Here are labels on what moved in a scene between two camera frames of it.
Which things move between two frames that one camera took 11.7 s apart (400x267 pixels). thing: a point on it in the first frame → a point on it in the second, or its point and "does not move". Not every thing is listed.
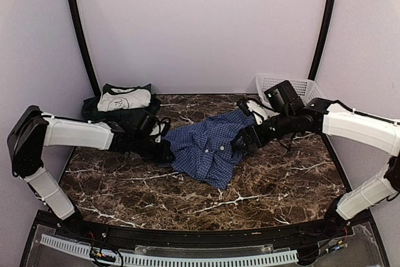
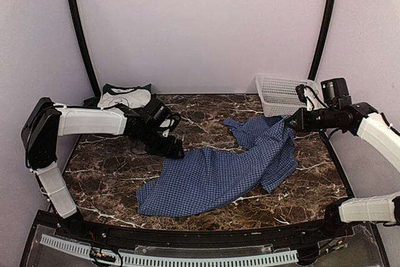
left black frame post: [79, 30] does not move
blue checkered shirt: [206, 152] → [204, 177]
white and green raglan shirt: [123, 97] does not move
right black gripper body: [262, 139] → [310, 124]
